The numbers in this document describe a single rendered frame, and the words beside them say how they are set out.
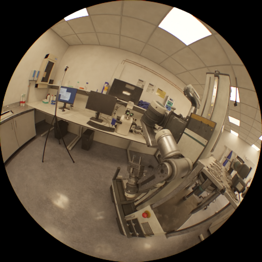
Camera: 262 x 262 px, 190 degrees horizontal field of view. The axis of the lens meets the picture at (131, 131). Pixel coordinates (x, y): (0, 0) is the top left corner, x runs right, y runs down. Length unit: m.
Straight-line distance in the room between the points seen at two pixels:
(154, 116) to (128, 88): 1.40
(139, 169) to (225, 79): 0.79
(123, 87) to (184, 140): 1.64
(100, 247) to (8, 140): 2.00
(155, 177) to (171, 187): 0.27
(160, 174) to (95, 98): 1.45
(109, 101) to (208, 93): 1.37
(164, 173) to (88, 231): 1.15
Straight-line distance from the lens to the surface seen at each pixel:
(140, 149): 2.48
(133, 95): 1.85
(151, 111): 0.53
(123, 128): 1.23
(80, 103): 2.19
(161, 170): 0.32
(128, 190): 0.59
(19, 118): 2.00
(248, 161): 6.10
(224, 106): 0.53
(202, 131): 0.46
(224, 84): 0.62
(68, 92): 1.89
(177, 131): 0.56
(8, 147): 2.05
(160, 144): 0.39
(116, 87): 1.84
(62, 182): 1.44
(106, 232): 1.26
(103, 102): 1.47
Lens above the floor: 1.24
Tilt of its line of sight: 18 degrees down
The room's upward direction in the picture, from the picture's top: 22 degrees clockwise
